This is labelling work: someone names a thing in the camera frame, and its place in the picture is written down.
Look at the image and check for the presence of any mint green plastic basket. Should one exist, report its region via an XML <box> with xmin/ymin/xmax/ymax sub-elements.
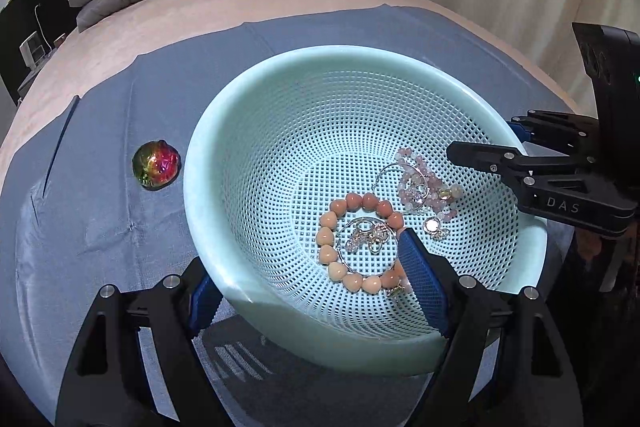
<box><xmin>183</xmin><ymin>48</ymin><xmax>548</xmax><ymax>376</ymax></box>

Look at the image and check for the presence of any orange bead bracelet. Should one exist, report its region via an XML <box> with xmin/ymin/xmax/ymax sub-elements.
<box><xmin>316</xmin><ymin>192</ymin><xmax>416</xmax><ymax>295</ymax></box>

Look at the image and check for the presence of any white charger cable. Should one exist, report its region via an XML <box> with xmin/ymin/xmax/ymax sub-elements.
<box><xmin>34</xmin><ymin>4</ymin><xmax>52</xmax><ymax>52</ymax></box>

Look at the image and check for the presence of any silver crystal ring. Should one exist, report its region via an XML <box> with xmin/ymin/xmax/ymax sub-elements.
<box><xmin>345</xmin><ymin>222</ymin><xmax>391</xmax><ymax>253</ymax></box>

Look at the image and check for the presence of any blue cloth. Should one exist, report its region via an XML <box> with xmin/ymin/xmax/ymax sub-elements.
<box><xmin>0</xmin><ymin>4</ymin><xmax>576</xmax><ymax>427</ymax></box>

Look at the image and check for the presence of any silver hoop earring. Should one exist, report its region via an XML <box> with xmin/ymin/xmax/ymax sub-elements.
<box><xmin>374</xmin><ymin>163</ymin><xmax>433</xmax><ymax>210</ymax></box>
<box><xmin>334</xmin><ymin>217</ymin><xmax>401</xmax><ymax>270</ymax></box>

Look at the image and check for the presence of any white bedside device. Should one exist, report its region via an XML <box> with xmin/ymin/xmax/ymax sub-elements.
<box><xmin>20</xmin><ymin>34</ymin><xmax>48</xmax><ymax>68</ymax></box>

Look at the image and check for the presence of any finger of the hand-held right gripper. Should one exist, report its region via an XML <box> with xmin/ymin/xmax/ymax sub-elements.
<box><xmin>446</xmin><ymin>141</ymin><xmax>640</xmax><ymax>238</ymax></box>
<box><xmin>507</xmin><ymin>109</ymin><xmax>601</xmax><ymax>158</ymax></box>

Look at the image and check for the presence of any pink bead necklace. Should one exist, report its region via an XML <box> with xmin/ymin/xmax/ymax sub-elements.
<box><xmin>397</xmin><ymin>148</ymin><xmax>463</xmax><ymax>222</ymax></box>

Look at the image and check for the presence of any bed with pink bedspread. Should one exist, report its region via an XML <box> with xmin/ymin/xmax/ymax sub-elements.
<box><xmin>0</xmin><ymin>0</ymin><xmax>576</xmax><ymax>188</ymax></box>

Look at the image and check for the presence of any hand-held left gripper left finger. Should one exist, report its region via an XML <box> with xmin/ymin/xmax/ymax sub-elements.
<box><xmin>55</xmin><ymin>257</ymin><xmax>226</xmax><ymax>427</ymax></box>

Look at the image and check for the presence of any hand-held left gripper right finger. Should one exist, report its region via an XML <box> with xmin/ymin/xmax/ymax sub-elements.
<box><xmin>400</xmin><ymin>228</ymin><xmax>586</xmax><ymax>427</ymax></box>

